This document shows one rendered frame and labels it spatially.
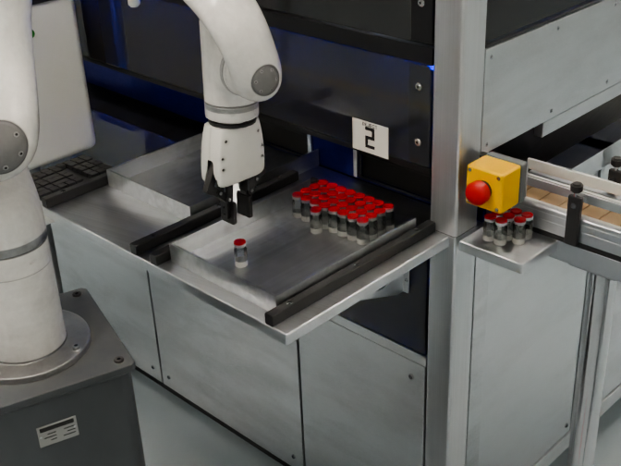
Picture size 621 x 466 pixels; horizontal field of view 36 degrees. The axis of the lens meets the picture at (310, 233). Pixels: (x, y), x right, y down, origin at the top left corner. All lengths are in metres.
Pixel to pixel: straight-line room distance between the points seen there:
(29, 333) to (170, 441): 1.25
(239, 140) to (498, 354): 0.77
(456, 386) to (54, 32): 1.16
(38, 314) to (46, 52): 0.93
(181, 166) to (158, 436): 0.92
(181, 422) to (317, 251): 1.16
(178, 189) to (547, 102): 0.72
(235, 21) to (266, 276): 0.44
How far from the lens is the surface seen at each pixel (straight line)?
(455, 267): 1.71
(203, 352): 2.45
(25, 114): 1.27
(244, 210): 1.57
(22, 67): 1.29
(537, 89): 1.77
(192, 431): 2.66
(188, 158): 2.03
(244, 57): 1.35
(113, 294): 2.71
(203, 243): 1.68
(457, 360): 1.83
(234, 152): 1.49
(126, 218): 1.81
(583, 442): 1.94
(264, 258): 1.62
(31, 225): 1.38
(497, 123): 1.68
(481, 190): 1.56
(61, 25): 2.24
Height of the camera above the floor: 1.68
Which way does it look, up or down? 28 degrees down
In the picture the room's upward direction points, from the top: 3 degrees counter-clockwise
